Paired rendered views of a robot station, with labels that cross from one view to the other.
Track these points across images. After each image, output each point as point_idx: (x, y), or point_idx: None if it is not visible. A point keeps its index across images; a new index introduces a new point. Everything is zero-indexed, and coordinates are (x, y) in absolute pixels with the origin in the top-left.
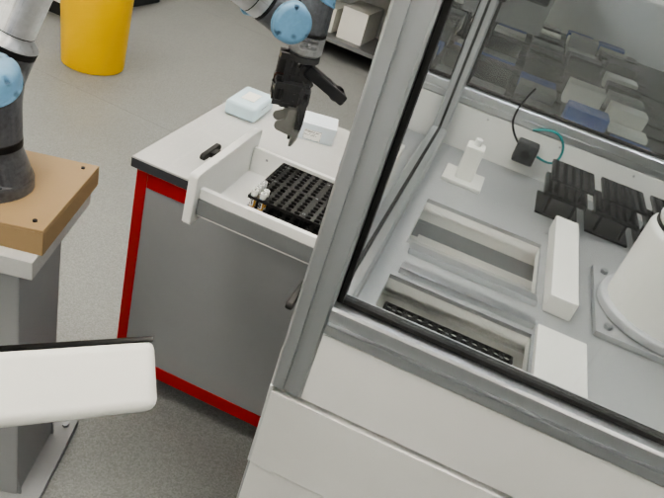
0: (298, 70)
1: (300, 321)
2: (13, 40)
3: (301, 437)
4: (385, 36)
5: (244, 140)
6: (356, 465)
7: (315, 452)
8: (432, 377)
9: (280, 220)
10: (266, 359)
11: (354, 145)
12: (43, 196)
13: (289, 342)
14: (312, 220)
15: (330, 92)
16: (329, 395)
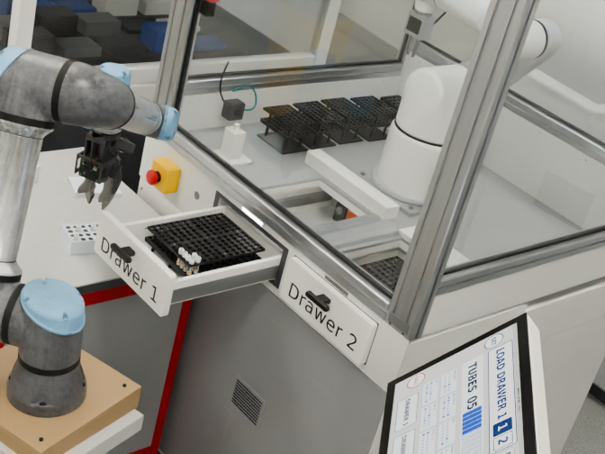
0: (107, 145)
1: (428, 297)
2: (16, 263)
3: (419, 357)
4: (474, 159)
5: (125, 228)
6: (441, 350)
7: (424, 359)
8: (476, 281)
9: (226, 267)
10: None
11: (458, 205)
12: (85, 369)
13: (420, 312)
14: (235, 254)
15: (127, 148)
16: (434, 324)
